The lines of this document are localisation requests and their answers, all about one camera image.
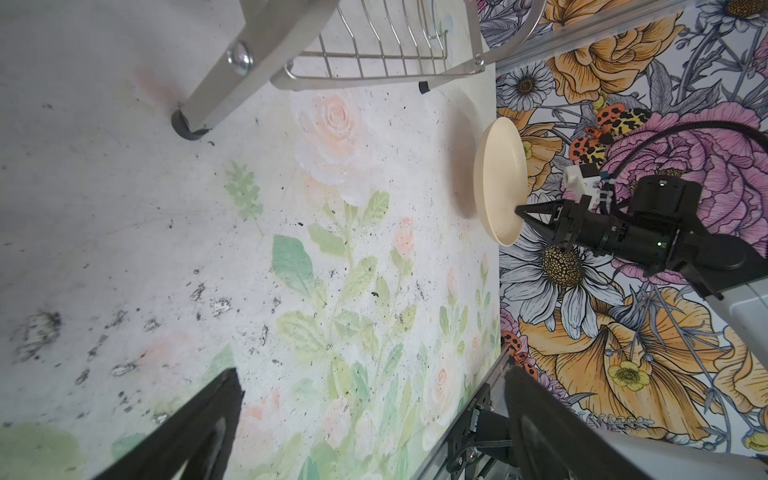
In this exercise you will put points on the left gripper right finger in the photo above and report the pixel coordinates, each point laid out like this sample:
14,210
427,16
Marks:
550,442

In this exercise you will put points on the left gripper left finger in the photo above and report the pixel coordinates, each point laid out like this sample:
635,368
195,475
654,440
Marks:
196,442

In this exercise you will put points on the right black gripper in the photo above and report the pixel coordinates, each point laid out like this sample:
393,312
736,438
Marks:
661,208

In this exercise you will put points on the aluminium front rail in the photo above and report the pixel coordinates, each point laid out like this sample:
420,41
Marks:
462,452

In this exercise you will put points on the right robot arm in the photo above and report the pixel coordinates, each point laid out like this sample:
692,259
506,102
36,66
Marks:
653,364

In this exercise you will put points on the chrome two-tier dish rack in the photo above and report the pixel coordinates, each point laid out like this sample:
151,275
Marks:
323,45

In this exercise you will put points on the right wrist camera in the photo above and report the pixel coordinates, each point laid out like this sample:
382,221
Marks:
587,180

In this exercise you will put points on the beige round plate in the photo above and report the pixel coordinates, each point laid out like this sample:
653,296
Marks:
500,182

